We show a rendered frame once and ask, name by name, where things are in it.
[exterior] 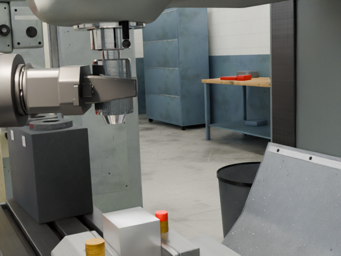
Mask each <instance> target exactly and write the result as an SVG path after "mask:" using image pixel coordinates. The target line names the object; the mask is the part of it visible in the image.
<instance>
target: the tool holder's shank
mask: <svg viewBox="0 0 341 256"><path fill-rule="evenodd" d="M120 50H123V49H110V50H98V51H101V58H102V59H117V58H121V53H120Z"/></svg>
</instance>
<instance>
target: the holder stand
mask: <svg viewBox="0 0 341 256"><path fill-rule="evenodd" d="M7 137H8V148H9V159H10V169H11V180H12V191H13V199H14V200H15V201H16V202H17V203H18V204H19V205H20V206H21V207H22V208H23V209H24V210H25V211H26V212H27V213H28V214H29V215H30V216H31V217H32V218H33V219H34V220H35V221H37V222H38V223H39V224H42V223H47V222H51V221H56V220H60V219H65V218H70V217H74V216H79V215H83V214H88V213H92V212H93V200H92V186H91V171H90V156H89V141H88V128H87V127H84V126H80V125H77V124H73V120H72V119H67V118H58V116H57V115H50V114H46V115H38V116H37V117H30V116H28V120H27V123H26V125H25V126H23V127H8V129H7Z"/></svg>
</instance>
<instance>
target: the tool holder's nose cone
mask: <svg viewBox="0 0 341 256"><path fill-rule="evenodd" d="M102 117H103V119H104V121H105V122H106V124H120V123H124V121H125V119H126V117H127V114H124V115H111V116H103V115H102Z"/></svg>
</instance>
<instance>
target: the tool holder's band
mask: <svg viewBox="0 0 341 256"><path fill-rule="evenodd" d="M130 66H131V59H130V58H117V59H94V60H93V61H92V68H118V67H130Z"/></svg>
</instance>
